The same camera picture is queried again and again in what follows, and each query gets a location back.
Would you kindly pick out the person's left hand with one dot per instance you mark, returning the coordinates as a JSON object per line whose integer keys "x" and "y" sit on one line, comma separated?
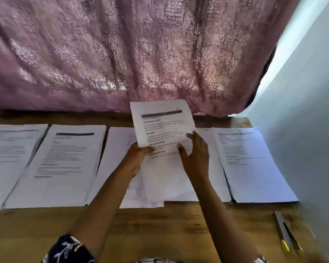
{"x": 134, "y": 160}

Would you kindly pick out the person's right hand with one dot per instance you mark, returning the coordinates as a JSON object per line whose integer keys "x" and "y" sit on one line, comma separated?
{"x": 196, "y": 161}

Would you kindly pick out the table-print paper pile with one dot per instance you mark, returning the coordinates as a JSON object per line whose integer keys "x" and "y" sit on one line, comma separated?
{"x": 115, "y": 161}

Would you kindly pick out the printed sheet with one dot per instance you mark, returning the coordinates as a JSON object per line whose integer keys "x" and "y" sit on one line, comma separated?
{"x": 162, "y": 126}

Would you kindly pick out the dark-header text paper pile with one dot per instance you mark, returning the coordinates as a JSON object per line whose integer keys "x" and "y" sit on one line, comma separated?
{"x": 60, "y": 172}

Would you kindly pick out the grey-header text paper pile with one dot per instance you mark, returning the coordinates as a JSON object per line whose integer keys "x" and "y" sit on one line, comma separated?
{"x": 11, "y": 167}

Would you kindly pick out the person's right forearm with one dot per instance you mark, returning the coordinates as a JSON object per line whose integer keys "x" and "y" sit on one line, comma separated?
{"x": 222, "y": 224}

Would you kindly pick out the person's left forearm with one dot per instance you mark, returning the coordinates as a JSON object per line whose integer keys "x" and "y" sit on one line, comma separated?
{"x": 98, "y": 216}

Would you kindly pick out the pink patterned curtain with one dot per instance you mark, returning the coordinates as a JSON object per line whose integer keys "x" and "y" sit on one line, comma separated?
{"x": 137, "y": 52}

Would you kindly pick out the silver yellow black stapler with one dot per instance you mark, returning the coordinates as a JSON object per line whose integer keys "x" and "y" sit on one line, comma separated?
{"x": 285, "y": 230}

